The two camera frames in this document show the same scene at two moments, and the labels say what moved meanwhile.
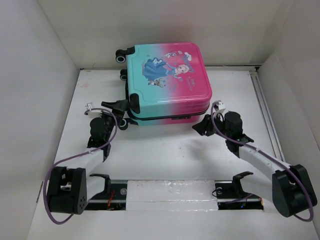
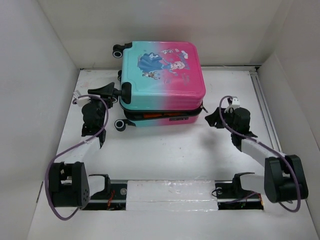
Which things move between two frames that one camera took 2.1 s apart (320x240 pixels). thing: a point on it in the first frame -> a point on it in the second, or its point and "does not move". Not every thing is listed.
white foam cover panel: [171, 195] does not move
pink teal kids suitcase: [166, 83] does not move
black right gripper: [205, 124] -> [213, 117]
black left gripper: [118, 108] -> [107, 91]
